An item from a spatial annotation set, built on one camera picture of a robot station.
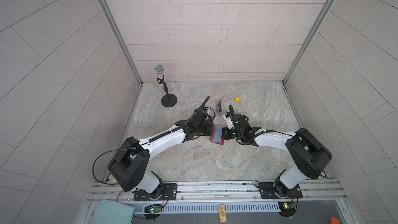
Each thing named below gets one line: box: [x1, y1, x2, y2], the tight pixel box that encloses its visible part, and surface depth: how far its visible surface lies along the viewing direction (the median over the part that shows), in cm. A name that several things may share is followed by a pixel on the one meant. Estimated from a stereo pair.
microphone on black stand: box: [154, 64, 178, 108], surface depth 104 cm
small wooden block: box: [218, 204, 227, 223], surface depth 67 cm
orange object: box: [329, 216, 341, 224], surface depth 65 cm
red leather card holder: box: [209, 121, 225, 146], surface depth 87 cm
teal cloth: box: [89, 199, 137, 224], surface depth 66 cm
